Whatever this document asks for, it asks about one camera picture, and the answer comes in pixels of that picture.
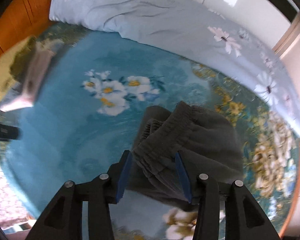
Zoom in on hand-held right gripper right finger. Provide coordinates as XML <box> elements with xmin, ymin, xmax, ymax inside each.
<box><xmin>174</xmin><ymin>151</ymin><xmax>282</xmax><ymax>240</ymax></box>

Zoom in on light blue floral quilt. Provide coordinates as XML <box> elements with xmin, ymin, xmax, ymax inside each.
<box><xmin>49</xmin><ymin>0</ymin><xmax>300</xmax><ymax>143</ymax></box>

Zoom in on wooden bed side rail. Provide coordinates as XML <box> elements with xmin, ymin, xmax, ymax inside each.
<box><xmin>282</xmin><ymin>140</ymin><xmax>300</xmax><ymax>235</ymax></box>

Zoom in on pink floral bed sheet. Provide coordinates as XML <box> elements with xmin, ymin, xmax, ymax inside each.
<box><xmin>0</xmin><ymin>140</ymin><xmax>38</xmax><ymax>230</ymax></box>

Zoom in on wooden headboard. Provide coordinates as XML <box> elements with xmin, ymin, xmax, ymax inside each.
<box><xmin>0</xmin><ymin>0</ymin><xmax>65</xmax><ymax>55</ymax></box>

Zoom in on beige door frame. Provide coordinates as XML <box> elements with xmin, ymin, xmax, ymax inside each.
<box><xmin>271</xmin><ymin>15</ymin><xmax>300</xmax><ymax>85</ymax></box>

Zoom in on folded pink garment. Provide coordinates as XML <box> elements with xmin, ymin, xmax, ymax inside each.
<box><xmin>0</xmin><ymin>47</ymin><xmax>55</xmax><ymax>113</ymax></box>

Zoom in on white glossy wardrobe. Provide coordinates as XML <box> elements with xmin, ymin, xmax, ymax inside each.
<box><xmin>190</xmin><ymin>0</ymin><xmax>299</xmax><ymax>48</ymax></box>

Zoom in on folded grey garment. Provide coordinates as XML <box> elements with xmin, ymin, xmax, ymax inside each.
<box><xmin>0</xmin><ymin>80</ymin><xmax>25</xmax><ymax>111</ymax></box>

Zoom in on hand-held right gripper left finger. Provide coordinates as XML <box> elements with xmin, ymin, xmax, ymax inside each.
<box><xmin>27</xmin><ymin>150</ymin><xmax>133</xmax><ymax>240</ymax></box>

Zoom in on dark grey fleece pants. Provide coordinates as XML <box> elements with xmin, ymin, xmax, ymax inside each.
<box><xmin>129</xmin><ymin>101</ymin><xmax>243</xmax><ymax>212</ymax></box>

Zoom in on folded olive green garment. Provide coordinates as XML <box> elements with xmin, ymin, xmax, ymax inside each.
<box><xmin>0</xmin><ymin>36</ymin><xmax>37</xmax><ymax>103</ymax></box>

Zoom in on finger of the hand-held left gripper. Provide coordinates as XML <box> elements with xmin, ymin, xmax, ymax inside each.
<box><xmin>0</xmin><ymin>116</ymin><xmax>21</xmax><ymax>141</ymax></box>

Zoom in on blue floral plush blanket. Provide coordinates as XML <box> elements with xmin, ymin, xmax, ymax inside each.
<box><xmin>0</xmin><ymin>22</ymin><xmax>300</xmax><ymax>240</ymax></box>

